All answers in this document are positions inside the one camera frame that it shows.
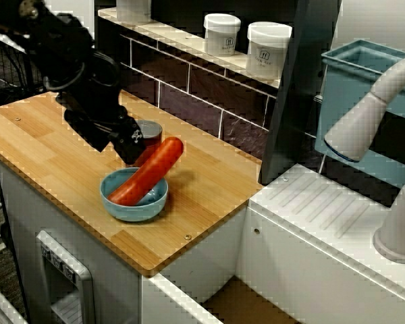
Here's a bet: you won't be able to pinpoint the cream kitchen shelf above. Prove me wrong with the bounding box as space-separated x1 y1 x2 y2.
97 7 284 91

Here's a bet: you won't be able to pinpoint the grey dispenser door panel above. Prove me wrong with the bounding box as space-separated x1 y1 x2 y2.
35 229 95 324

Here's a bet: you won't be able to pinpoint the black wire mesh basket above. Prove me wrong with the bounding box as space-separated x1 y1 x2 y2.
0 43 55 99

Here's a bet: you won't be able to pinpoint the red toy sausage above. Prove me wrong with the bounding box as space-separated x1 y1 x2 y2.
107 136 184 207

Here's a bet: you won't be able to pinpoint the white kitchen cabinet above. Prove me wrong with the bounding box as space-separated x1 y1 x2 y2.
0 158 247 324

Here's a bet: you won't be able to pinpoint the light blue bowl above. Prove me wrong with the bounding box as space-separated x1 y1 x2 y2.
99 167 169 223

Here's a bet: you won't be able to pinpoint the brown beans can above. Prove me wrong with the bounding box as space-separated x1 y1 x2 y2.
134 119 163 167

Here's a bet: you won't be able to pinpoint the grey toy faucet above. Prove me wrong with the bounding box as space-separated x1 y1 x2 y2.
323 52 405 264

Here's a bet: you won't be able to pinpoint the white sink unit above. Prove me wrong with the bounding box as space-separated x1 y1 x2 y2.
246 163 405 324

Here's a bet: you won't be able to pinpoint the dark tiled backsplash panel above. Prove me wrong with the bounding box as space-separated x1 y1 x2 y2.
94 15 325 176

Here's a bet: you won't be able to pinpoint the white metal frame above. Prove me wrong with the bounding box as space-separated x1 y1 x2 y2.
0 276 30 324

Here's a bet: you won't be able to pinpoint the white lidded plastic jar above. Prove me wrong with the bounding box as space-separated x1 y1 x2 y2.
246 22 293 80
116 0 153 25
203 13 242 57

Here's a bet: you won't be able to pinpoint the dark grey upright post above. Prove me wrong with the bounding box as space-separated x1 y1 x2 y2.
258 0 342 185

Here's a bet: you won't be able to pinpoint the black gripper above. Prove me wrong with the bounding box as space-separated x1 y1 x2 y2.
64 90 146 166

